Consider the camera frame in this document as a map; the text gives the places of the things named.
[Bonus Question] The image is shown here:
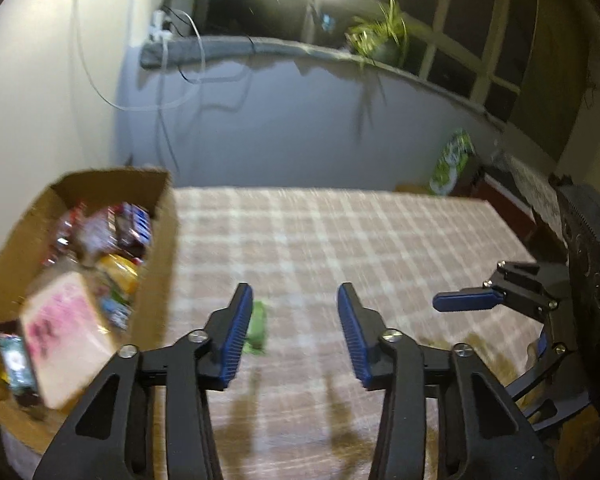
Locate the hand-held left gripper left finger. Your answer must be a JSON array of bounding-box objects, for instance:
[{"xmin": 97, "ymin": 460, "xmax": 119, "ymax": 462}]
[{"xmin": 32, "ymin": 282, "xmax": 254, "ymax": 480}]

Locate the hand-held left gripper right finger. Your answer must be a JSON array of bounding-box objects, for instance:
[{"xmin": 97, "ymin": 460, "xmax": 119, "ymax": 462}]
[{"xmin": 336, "ymin": 282, "xmax": 561, "ymax": 480}]

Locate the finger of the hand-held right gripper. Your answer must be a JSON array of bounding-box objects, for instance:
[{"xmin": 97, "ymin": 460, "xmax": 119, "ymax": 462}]
[
  {"xmin": 507, "ymin": 342, "xmax": 598, "ymax": 431},
  {"xmin": 432, "ymin": 260, "xmax": 561, "ymax": 322}
]

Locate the green candy packet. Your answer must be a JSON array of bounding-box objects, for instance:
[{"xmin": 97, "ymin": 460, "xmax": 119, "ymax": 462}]
[{"xmin": 242, "ymin": 301, "xmax": 270, "ymax": 357}]

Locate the cardboard box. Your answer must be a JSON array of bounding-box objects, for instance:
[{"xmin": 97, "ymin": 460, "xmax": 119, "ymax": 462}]
[{"xmin": 0, "ymin": 167, "xmax": 181, "ymax": 456}]

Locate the blue and red snack packet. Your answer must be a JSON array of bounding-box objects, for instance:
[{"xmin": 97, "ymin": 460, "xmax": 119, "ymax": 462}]
[{"xmin": 100, "ymin": 295, "xmax": 133, "ymax": 331}]

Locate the yellow snack packet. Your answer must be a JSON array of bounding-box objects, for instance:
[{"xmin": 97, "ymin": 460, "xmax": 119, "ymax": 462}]
[{"xmin": 96, "ymin": 254, "xmax": 140, "ymax": 293}]

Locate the blue chocolate bar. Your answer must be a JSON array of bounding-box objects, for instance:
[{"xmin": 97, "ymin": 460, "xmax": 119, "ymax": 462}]
[{"xmin": 121, "ymin": 203, "xmax": 154, "ymax": 247}]

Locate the red snack wrapper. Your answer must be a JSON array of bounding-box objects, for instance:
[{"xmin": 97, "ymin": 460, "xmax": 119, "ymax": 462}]
[{"xmin": 55, "ymin": 202, "xmax": 88, "ymax": 251}]

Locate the teal snack packet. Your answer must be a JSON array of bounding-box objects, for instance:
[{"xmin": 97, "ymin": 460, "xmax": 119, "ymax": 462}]
[{"xmin": 0, "ymin": 332, "xmax": 36, "ymax": 396}]

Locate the white lace cloth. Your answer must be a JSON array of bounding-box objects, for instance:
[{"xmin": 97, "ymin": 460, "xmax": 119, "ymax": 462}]
[{"xmin": 500, "ymin": 152, "xmax": 566, "ymax": 231}]

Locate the dark red wooden furniture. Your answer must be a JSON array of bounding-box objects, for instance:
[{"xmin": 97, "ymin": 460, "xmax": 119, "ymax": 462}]
[{"xmin": 472, "ymin": 165, "xmax": 563, "ymax": 248}]

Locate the checkered tablecloth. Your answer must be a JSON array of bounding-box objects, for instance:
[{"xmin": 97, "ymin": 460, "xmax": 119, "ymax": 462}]
[{"xmin": 2, "ymin": 186, "xmax": 561, "ymax": 480}]

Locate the green and white bag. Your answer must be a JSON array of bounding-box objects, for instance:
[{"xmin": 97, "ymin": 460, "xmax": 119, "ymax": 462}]
[{"xmin": 429, "ymin": 129, "xmax": 476, "ymax": 196}]

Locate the bagged sliced bread pink print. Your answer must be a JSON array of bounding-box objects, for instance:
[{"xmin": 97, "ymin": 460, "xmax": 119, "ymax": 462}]
[{"xmin": 19, "ymin": 271, "xmax": 118, "ymax": 410}]

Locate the pale pink snack packet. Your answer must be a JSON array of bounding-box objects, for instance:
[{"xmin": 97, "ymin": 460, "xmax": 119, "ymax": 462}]
[{"xmin": 77, "ymin": 210, "xmax": 116, "ymax": 266}]

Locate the dark curtain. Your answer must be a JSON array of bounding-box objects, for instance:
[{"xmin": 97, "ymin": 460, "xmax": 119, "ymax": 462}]
[{"xmin": 507, "ymin": 0, "xmax": 600, "ymax": 181}]

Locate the green potted plant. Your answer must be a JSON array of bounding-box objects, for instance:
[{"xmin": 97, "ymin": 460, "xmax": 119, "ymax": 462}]
[{"xmin": 344, "ymin": 0, "xmax": 411, "ymax": 68}]

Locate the grey rolled windowsill cloth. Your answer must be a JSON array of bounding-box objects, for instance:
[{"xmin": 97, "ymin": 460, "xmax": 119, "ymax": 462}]
[{"xmin": 140, "ymin": 36, "xmax": 506, "ymax": 126}]

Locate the white power strip with plugs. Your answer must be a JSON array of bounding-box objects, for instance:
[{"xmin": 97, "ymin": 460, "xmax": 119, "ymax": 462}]
[{"xmin": 147, "ymin": 9, "xmax": 173, "ymax": 43}]

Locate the window with white frame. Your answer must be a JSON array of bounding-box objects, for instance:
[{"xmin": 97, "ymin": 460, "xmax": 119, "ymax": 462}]
[{"xmin": 170, "ymin": 0, "xmax": 541, "ymax": 126}]

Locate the white cable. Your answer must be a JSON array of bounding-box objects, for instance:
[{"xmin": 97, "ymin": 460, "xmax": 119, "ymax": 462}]
[{"xmin": 75, "ymin": 0, "xmax": 206, "ymax": 111}]

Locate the black cable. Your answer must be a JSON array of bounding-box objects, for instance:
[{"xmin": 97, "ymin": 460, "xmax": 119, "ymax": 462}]
[{"xmin": 165, "ymin": 7, "xmax": 256, "ymax": 83}]

